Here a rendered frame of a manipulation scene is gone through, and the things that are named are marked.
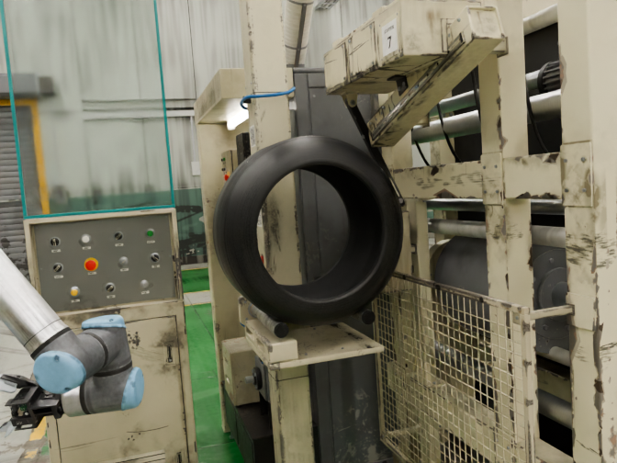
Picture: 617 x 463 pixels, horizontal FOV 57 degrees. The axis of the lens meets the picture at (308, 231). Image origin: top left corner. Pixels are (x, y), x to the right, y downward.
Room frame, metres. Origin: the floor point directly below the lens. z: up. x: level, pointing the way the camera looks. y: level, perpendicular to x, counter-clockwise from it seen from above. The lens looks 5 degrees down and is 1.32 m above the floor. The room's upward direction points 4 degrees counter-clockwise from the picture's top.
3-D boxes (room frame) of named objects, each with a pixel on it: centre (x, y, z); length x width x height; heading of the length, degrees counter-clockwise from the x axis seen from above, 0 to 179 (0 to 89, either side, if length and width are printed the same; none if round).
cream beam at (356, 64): (1.83, -0.30, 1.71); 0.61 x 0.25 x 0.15; 17
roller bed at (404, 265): (2.19, -0.28, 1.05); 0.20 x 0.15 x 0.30; 17
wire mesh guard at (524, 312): (1.75, -0.36, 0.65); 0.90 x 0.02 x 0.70; 17
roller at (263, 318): (1.82, 0.15, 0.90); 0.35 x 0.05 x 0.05; 17
